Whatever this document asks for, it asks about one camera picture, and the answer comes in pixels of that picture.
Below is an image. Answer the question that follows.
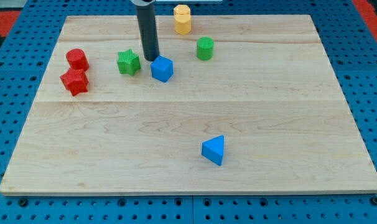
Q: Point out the green star block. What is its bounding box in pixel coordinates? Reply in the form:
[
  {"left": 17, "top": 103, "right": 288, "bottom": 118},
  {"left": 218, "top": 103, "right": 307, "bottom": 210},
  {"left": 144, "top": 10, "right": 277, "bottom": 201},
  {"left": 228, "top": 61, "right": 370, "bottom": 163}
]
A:
[{"left": 117, "top": 49, "right": 141, "bottom": 76}]

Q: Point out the yellow hexagon block rear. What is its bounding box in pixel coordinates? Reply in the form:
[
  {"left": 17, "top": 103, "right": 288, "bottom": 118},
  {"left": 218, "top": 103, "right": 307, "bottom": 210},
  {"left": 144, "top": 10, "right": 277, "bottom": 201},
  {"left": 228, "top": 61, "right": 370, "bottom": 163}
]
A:
[{"left": 174, "top": 4, "right": 191, "bottom": 15}]

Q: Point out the blue cube block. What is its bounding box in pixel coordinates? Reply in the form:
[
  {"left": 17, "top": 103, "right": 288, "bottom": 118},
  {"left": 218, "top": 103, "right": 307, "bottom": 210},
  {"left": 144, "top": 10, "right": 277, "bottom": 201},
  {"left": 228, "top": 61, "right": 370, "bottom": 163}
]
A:
[{"left": 151, "top": 55, "right": 174, "bottom": 83}]

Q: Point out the red cylinder block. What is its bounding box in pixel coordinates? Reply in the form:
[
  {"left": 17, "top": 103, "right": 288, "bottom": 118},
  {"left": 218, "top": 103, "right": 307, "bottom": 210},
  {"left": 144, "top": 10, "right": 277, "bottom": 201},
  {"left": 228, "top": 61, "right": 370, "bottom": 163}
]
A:
[{"left": 66, "top": 49, "right": 90, "bottom": 71}]

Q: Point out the red star block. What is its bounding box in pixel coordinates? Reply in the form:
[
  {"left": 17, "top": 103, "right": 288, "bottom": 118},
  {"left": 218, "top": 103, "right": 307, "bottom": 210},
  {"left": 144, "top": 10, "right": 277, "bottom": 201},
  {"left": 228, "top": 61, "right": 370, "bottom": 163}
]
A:
[{"left": 60, "top": 68, "right": 88, "bottom": 96}]

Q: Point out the green cylinder block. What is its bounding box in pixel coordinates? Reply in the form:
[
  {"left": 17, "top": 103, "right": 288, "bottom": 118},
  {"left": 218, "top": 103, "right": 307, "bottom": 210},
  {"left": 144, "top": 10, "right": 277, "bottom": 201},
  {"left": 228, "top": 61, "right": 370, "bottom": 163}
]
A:
[{"left": 197, "top": 37, "right": 214, "bottom": 60}]

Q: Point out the light wooden board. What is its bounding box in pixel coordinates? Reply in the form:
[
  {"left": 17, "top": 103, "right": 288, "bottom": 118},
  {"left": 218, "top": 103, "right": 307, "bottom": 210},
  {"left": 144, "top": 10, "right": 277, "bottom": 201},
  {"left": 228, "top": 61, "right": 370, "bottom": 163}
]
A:
[{"left": 0, "top": 15, "right": 377, "bottom": 196}]

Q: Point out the yellow hexagon block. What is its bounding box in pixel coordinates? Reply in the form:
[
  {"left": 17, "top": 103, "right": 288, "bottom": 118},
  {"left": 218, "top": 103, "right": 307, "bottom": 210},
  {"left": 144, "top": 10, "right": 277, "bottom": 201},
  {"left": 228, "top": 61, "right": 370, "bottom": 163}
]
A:
[
  {"left": 174, "top": 14, "right": 192, "bottom": 35},
  {"left": 174, "top": 4, "right": 191, "bottom": 15}
]

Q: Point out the blue triangle block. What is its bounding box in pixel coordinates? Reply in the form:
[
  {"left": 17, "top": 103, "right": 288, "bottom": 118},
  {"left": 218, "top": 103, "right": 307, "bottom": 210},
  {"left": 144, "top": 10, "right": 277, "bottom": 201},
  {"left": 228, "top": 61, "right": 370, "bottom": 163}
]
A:
[{"left": 201, "top": 135, "right": 225, "bottom": 166}]

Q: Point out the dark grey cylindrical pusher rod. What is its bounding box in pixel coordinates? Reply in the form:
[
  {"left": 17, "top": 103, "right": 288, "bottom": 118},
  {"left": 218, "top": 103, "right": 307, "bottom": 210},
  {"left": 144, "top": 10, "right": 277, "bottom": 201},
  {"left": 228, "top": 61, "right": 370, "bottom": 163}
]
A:
[{"left": 131, "top": 0, "right": 159, "bottom": 62}]

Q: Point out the yellow hexagon block front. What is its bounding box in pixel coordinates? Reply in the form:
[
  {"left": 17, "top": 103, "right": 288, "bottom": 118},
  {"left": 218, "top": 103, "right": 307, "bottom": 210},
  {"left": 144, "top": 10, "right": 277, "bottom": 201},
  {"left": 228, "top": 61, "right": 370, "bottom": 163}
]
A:
[{"left": 174, "top": 14, "right": 192, "bottom": 35}]

